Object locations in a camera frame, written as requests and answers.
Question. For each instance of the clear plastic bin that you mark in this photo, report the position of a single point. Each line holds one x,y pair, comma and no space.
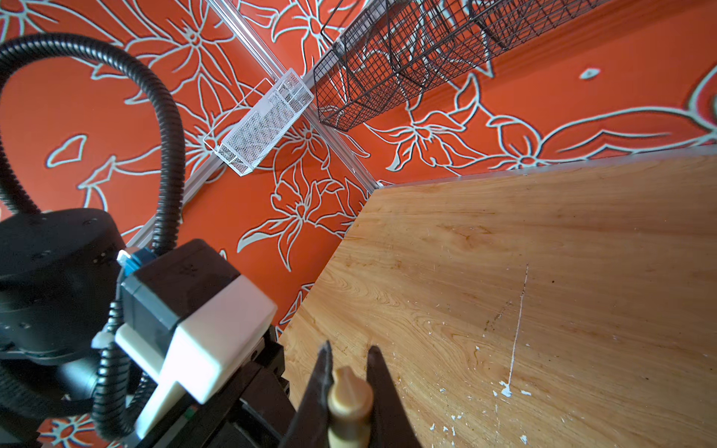
242,143

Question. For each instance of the beige pen cap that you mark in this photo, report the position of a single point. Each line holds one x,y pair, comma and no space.
350,405

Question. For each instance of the black wire basket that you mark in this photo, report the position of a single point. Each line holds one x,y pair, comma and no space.
395,51

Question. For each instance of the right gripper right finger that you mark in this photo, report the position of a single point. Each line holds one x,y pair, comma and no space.
390,426

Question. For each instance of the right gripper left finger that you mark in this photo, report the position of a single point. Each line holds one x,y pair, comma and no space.
310,425

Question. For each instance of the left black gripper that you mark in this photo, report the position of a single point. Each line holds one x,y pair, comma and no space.
251,410

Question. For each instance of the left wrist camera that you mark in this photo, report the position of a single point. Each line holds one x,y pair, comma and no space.
190,321

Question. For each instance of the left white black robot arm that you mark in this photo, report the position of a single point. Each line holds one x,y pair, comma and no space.
59,278

